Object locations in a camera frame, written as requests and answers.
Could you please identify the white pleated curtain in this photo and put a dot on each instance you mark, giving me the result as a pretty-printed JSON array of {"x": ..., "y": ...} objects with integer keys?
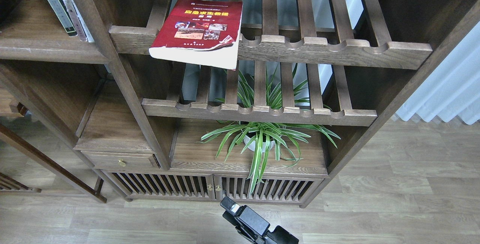
[{"x": 453, "y": 88}]

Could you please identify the green spider plant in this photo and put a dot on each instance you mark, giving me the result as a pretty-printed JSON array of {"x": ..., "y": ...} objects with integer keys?
[{"x": 275, "y": 133}]

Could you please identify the dark wooden side furniture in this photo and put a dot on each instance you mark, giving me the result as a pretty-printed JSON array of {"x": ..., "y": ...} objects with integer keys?
[{"x": 35, "y": 162}]

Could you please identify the red cover book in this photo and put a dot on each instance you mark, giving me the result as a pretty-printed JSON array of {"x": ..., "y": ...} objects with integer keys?
[{"x": 201, "y": 32}]

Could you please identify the upright pale spine book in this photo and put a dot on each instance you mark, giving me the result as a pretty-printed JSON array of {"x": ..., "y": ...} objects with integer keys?
[{"x": 75, "y": 20}]

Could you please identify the black yellow cover book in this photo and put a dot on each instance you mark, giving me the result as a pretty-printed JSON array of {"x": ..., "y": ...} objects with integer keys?
[{"x": 63, "y": 16}]

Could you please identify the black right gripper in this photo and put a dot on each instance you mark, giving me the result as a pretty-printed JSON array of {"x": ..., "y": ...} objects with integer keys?
[{"x": 252, "y": 226}]

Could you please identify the white plant pot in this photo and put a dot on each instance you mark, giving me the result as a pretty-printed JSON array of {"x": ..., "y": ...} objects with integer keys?
[{"x": 251, "y": 144}]

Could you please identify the upright white book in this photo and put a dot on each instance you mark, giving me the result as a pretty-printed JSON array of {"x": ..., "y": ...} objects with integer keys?
[{"x": 89, "y": 37}]

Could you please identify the brass drawer knob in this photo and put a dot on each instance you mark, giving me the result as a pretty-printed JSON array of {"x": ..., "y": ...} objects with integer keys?
[{"x": 122, "y": 163}]

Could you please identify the dark wooden bookshelf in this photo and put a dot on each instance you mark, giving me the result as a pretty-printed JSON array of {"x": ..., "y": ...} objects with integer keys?
[{"x": 344, "y": 64}]

